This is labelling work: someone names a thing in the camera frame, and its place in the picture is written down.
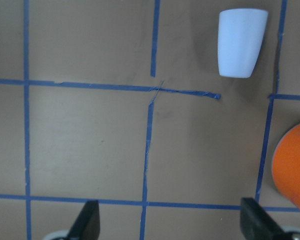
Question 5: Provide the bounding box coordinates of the orange cylindrical container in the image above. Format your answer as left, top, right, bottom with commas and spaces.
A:
271, 123, 300, 209

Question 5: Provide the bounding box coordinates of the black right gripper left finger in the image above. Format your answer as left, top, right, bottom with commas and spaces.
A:
66, 200, 101, 240

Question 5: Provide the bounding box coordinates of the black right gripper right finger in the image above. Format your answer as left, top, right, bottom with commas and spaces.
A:
240, 197, 300, 240

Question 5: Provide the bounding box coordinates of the light blue plastic cup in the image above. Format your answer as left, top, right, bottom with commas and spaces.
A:
217, 8, 269, 79

